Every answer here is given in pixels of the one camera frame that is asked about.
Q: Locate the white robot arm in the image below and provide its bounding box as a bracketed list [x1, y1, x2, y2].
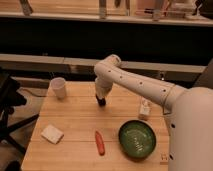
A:
[94, 54, 213, 171]

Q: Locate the orange carrot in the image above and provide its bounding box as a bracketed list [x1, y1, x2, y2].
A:
[95, 131, 105, 155]

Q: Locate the white paper cup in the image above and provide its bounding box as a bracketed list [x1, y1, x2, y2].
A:
[50, 77, 66, 99]

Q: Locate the green bowl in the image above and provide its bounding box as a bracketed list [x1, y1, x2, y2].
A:
[118, 120, 156, 159]

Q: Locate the white sponge block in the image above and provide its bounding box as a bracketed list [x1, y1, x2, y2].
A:
[41, 125, 64, 144]

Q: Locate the black office chair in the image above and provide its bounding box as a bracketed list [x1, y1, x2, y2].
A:
[0, 67, 39, 154]

